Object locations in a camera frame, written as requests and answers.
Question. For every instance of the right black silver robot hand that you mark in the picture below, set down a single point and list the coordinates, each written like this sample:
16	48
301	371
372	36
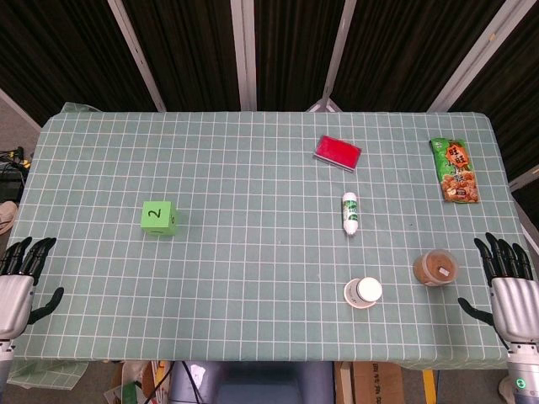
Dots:
516	303

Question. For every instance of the beige shoe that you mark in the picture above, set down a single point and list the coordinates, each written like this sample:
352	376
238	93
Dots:
7	214

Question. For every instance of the brown clear plastic jar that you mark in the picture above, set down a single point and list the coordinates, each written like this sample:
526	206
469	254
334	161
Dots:
435	268

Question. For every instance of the green grid tablecloth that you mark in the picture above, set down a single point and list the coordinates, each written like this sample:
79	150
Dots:
252	252

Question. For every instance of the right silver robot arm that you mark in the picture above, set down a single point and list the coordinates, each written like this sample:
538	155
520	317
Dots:
524	374

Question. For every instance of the red ink pad box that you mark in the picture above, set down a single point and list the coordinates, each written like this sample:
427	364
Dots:
337	152

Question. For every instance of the white paper cup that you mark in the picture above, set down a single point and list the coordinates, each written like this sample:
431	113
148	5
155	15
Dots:
365	291

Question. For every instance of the grey blue robot torso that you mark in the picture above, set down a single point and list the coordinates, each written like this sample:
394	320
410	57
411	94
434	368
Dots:
252	383

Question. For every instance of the yellow post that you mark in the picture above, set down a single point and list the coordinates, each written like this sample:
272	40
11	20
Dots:
429	387

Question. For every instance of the white partition post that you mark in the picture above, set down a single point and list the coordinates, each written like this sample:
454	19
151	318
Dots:
137	54
473	54
338	54
244	54

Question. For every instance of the green numbered foam die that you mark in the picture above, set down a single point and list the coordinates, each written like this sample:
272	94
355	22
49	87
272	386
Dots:
156	219

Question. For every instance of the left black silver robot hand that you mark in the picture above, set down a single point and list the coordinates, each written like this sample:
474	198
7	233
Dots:
14	294

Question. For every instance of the green snack bag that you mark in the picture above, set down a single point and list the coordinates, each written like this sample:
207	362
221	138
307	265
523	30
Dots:
457	172

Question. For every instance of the white bottle with green label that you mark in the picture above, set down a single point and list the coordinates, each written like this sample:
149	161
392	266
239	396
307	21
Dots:
350	214

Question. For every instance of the brown cardboard box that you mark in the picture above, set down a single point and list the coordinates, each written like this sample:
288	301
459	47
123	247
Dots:
377	385

